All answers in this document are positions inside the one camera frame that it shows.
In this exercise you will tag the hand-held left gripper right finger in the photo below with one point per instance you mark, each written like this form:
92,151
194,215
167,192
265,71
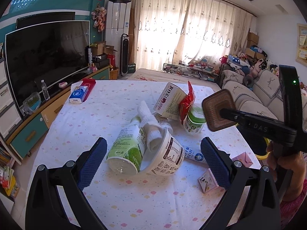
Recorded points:
215,163

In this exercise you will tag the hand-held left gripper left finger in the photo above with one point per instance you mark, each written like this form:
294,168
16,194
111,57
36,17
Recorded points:
94,157

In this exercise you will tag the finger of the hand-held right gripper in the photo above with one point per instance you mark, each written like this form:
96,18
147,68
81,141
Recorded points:
231,116

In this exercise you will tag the brown square plastic tray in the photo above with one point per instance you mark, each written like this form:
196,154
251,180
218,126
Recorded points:
217,110

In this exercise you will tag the green label plastic bottle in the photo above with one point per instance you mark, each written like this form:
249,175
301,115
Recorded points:
129,148

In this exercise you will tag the green lid plastic jar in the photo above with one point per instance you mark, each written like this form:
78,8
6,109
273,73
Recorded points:
194,124

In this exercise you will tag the large white paper cup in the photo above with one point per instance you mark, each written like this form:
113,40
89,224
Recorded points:
171,158

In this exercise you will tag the white towel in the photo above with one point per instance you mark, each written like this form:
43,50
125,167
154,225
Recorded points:
150,124

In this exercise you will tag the person's right forearm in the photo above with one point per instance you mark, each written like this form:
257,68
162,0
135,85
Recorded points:
296,210

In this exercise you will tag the person's right hand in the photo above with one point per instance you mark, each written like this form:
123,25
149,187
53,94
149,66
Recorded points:
291,166

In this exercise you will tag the small pink white box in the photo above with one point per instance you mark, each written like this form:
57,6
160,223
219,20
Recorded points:
206,181

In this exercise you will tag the white blue toothpaste tube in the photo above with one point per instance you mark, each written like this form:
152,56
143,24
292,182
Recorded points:
194,155

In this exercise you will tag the pink paper carton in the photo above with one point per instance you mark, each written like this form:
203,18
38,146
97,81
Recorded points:
243,159

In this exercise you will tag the white dotted tablecloth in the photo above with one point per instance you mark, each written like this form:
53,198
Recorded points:
96,119

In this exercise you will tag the beige sofa with deer covers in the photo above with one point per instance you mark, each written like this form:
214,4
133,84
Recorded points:
261,88

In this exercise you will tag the dark neck pillow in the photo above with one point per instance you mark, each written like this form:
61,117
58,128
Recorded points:
248,81

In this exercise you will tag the red snack packet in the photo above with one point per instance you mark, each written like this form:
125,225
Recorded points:
187,103

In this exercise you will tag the star print bag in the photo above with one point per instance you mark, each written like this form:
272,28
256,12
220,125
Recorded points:
233,61

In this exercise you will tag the pile of plush toys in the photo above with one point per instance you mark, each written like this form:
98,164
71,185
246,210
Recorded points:
260,66

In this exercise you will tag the glass coffee table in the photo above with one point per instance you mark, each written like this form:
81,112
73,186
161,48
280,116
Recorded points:
189,68

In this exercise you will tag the blue tissue pack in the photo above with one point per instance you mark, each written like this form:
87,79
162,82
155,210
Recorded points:
78,94

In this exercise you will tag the small white printed cup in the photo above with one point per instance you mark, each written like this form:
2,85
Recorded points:
165,122

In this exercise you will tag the cream cardboard box red print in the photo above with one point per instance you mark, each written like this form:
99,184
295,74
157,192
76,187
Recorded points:
168,97

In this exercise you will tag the teal television cabinet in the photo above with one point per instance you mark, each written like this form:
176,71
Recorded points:
28,134

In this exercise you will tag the red flat box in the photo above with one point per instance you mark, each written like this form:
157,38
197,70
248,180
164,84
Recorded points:
90,82

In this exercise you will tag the pink small dish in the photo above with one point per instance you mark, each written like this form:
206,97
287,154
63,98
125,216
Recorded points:
63,84

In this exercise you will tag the brown cardboard box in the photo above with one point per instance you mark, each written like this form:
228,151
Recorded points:
253,38

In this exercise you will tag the clear water bottle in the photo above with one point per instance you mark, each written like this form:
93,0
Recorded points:
45,91

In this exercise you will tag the glass ashtray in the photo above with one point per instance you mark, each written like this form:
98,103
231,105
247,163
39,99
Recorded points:
31,103

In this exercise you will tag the stack of books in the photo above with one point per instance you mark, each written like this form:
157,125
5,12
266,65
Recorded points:
7,172

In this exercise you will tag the dark green box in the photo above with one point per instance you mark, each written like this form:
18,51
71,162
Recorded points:
131,68

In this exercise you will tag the black spray can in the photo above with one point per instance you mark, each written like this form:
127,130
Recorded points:
89,56

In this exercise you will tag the white drawer unit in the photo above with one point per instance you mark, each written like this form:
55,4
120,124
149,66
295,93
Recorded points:
7,100

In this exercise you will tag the black tower fan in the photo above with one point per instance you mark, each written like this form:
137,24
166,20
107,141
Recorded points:
124,55

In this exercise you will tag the open cardboard boxes by cabinet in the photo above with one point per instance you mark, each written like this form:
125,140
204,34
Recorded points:
100,49

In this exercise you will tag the large black television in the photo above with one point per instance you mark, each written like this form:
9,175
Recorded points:
43,57

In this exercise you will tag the cream embroidered curtains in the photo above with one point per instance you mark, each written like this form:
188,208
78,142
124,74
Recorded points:
168,24

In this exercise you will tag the white standing air conditioner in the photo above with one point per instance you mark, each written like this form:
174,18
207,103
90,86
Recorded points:
115,26

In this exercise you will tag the wall poster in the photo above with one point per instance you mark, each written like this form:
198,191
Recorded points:
302,43

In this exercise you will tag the artificial flower wall decoration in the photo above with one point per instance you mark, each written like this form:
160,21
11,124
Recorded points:
98,16

